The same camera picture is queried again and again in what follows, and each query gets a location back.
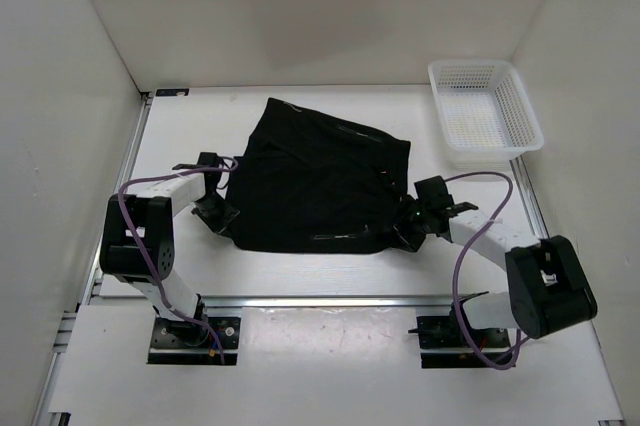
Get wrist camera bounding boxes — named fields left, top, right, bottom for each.
left=172, top=152, right=225, bottom=184
left=414, top=176, right=454, bottom=210

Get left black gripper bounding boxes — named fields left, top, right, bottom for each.
left=192, top=193, right=239, bottom=239

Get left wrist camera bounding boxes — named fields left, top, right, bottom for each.
left=172, top=152, right=225, bottom=184

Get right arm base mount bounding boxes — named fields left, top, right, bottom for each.
left=408, top=316, right=513, bottom=370

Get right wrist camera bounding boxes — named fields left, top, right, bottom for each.
left=414, top=176, right=454, bottom=210

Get black shorts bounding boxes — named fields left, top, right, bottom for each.
left=225, top=98, right=411, bottom=254

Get blue label sticker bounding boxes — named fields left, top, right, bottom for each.
left=155, top=88, right=190, bottom=97

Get white plastic basket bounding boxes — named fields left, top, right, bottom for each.
left=428, top=59, right=544, bottom=169

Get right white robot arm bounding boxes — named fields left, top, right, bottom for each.
left=394, top=201, right=598, bottom=346

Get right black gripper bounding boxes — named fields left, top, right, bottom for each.
left=377, top=194, right=432, bottom=252

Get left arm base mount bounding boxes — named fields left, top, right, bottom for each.
left=147, top=306, right=241, bottom=366

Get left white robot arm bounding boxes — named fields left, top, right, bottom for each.
left=99, top=153, right=239, bottom=346

